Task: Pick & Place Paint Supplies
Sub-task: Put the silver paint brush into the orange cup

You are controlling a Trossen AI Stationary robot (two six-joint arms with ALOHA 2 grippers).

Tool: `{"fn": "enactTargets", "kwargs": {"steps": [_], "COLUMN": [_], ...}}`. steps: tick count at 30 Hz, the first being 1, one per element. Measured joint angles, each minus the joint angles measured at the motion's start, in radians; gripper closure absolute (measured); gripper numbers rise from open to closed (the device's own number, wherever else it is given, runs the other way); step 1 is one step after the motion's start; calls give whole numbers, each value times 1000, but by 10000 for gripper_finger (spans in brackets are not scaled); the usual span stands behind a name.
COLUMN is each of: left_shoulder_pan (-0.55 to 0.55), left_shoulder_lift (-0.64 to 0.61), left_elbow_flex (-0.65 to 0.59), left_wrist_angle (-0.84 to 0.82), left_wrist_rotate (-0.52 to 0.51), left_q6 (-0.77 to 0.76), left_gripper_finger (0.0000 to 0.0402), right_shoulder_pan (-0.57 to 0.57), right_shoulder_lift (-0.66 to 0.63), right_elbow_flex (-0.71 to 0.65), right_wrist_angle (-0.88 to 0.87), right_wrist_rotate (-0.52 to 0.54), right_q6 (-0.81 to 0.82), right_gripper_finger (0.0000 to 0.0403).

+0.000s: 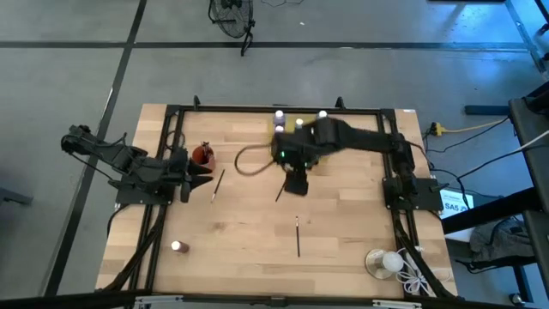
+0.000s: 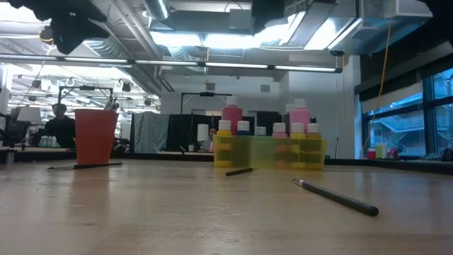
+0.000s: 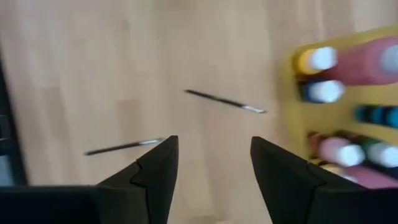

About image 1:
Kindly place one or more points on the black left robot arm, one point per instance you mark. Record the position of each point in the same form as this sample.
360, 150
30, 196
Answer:
128, 165

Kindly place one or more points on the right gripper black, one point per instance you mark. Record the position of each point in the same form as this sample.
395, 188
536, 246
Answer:
300, 150

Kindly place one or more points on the large gray paint bottle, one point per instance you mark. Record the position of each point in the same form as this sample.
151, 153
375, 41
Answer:
321, 114

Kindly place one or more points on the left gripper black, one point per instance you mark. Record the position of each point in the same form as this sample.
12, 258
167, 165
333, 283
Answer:
178, 167

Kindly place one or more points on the white SA5 label sign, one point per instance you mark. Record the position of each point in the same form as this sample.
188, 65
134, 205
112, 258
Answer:
452, 207

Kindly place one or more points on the orange plastic cup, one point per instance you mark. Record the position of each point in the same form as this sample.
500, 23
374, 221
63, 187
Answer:
206, 165

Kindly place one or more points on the gray bag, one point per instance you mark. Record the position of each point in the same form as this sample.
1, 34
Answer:
497, 238

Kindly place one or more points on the round lamp with white bulb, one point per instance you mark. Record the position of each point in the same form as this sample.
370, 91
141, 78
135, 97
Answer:
392, 262

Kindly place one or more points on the yellow translucent plastic bin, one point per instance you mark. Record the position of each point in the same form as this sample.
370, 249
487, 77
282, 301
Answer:
291, 126

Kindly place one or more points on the gray stand foot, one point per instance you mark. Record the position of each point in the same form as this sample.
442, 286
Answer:
15, 198

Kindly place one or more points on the small maroon paint bottle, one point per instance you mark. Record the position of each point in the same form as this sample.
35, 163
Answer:
181, 247

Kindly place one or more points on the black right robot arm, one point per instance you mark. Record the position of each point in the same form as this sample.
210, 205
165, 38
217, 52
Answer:
377, 139

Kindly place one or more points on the large purple paint bottle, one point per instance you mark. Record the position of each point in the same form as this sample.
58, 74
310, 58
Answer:
279, 115

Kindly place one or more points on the black floor fan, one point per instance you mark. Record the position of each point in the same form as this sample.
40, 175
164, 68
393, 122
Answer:
231, 19

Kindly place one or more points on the black desk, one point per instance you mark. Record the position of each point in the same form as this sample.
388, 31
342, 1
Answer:
536, 163

